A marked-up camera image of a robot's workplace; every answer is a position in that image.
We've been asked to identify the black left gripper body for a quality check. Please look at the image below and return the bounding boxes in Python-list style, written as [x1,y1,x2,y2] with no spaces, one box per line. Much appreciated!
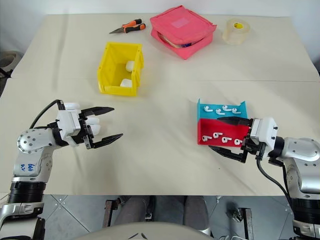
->
[75,113,95,150]

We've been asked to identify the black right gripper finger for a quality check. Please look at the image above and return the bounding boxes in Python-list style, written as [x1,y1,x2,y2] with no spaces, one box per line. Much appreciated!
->
[216,115,255,127]
[208,145,249,164]

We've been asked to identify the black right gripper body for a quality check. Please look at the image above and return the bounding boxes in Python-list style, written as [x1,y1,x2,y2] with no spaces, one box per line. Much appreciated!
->
[240,124,266,161]

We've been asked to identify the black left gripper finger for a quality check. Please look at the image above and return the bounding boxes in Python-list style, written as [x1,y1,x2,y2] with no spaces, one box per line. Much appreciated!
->
[86,133,124,151]
[80,106,116,119]

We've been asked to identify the yellow plastic bin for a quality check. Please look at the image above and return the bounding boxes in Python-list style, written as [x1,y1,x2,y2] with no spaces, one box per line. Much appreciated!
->
[96,41,146,97]

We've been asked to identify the red plastic tray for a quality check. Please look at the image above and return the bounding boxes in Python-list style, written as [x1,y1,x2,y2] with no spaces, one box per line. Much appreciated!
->
[196,117,252,149]

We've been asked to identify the blue plastic tray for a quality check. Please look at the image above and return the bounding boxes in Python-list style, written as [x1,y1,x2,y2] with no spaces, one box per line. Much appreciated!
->
[196,98,249,121]

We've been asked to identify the dark rounded shape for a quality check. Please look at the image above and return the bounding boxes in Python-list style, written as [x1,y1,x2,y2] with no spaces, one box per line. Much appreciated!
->
[183,195,210,227]

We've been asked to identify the clear adhesive tape roll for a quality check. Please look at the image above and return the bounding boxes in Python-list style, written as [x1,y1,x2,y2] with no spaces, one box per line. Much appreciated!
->
[222,18,251,46]

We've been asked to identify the orange black pliers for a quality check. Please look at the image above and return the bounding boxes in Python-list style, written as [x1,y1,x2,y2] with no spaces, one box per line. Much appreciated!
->
[108,18,147,35]

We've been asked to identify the beige robot torso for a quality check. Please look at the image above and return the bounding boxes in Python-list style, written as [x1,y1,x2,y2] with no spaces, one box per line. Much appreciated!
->
[74,220,212,240]

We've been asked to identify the grey round background object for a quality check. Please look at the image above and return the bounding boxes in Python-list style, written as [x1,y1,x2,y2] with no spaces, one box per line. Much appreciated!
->
[0,49,25,79]

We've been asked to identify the pink fabric zip bag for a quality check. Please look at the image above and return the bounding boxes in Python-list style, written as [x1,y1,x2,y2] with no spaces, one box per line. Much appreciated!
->
[149,4,218,61]

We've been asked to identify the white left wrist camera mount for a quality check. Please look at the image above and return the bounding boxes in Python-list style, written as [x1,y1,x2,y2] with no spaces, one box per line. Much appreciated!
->
[56,101,81,147]

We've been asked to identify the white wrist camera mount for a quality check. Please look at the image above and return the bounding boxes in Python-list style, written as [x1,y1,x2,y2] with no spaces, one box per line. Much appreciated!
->
[249,116,279,149]
[56,101,81,147]

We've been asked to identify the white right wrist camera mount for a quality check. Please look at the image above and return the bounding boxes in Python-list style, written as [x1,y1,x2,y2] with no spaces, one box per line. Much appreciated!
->
[249,116,279,149]

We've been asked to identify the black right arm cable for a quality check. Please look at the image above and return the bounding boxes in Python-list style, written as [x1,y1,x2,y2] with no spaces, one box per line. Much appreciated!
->
[255,156,295,204]

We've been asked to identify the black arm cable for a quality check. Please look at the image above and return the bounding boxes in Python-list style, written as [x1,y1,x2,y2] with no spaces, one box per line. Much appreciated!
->
[29,99,63,130]
[255,156,295,204]

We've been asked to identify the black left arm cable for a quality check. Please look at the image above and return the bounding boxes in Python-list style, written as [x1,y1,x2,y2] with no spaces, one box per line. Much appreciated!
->
[29,99,63,130]

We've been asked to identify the rusty metal table frame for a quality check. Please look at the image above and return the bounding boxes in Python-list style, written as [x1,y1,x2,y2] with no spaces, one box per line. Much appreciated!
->
[103,198,120,229]
[226,206,254,240]

